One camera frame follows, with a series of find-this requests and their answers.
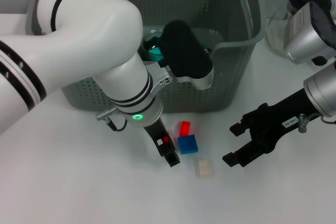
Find cyan square brick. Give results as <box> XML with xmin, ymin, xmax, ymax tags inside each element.
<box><xmin>150</xmin><ymin>47</ymin><xmax>164</xmax><ymax>61</ymax></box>

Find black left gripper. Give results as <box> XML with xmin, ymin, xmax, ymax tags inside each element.
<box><xmin>143</xmin><ymin>120</ymin><xmax>182</xmax><ymax>169</ymax></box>

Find right gripper silver cable connector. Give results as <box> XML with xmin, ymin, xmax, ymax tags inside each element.
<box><xmin>298</xmin><ymin>113</ymin><xmax>336</xmax><ymax>134</ymax></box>

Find left gripper cable with connector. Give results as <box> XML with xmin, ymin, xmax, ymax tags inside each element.
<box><xmin>96</xmin><ymin>106</ymin><xmax>129</xmax><ymax>132</ymax></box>

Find red tall brick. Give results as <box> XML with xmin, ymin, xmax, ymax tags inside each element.
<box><xmin>179</xmin><ymin>121</ymin><xmax>192</xmax><ymax>137</ymax></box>

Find white two-stud brick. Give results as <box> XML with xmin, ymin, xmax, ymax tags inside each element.
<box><xmin>194</xmin><ymin>157</ymin><xmax>214</xmax><ymax>179</ymax></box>

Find glass teapot with black lid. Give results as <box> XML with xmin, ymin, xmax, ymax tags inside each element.
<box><xmin>265</xmin><ymin>0</ymin><xmax>334</xmax><ymax>67</ymax></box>

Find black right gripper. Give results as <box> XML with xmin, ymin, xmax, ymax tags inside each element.
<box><xmin>222</xmin><ymin>89</ymin><xmax>319</xmax><ymax>168</ymax></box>

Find blue square brick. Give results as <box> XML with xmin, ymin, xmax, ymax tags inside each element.
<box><xmin>177</xmin><ymin>134</ymin><xmax>199</xmax><ymax>155</ymax></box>

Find grey perforated storage bin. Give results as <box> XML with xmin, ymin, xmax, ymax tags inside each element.
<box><xmin>25</xmin><ymin>0</ymin><xmax>266</xmax><ymax>114</ymax></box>

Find glass teacup with black holder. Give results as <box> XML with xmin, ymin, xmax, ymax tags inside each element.
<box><xmin>142</xmin><ymin>30</ymin><xmax>165</xmax><ymax>62</ymax></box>

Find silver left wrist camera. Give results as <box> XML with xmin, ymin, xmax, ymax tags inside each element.
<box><xmin>156</xmin><ymin>19</ymin><xmax>215</xmax><ymax>91</ymax></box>

